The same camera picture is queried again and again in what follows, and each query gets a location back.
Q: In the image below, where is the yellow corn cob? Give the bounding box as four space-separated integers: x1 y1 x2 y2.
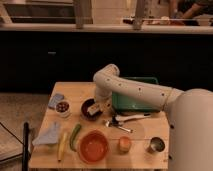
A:
57 132 68 162

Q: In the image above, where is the black pole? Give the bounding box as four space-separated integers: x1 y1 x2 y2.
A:
22 122 29 171

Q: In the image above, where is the green plastic tray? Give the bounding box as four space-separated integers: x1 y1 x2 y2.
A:
112 77 158 113

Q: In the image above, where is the blue sponge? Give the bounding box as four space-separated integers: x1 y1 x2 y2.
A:
48 93 64 109

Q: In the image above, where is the orange bowl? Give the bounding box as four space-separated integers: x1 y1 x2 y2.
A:
78 130 109 164

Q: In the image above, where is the dark metal cup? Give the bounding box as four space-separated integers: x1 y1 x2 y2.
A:
148 137 165 154

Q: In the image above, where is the white spoon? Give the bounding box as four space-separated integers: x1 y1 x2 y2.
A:
115 114 151 122

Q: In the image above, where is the wooden board eraser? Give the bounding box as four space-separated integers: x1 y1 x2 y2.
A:
87 103 100 116

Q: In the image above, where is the green chili pepper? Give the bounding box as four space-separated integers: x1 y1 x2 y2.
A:
69 123 82 152

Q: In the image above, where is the orange round fruit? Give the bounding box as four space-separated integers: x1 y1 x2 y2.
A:
118 136 132 153

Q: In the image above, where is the metal spoon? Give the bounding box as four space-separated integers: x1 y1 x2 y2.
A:
104 120 133 133

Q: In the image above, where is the small white bowl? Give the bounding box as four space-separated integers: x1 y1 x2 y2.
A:
55 101 70 118

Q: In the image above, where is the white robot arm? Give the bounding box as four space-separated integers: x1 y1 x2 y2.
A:
93 64 213 171

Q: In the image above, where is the light blue cloth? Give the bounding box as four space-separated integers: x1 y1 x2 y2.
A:
32 122 60 146

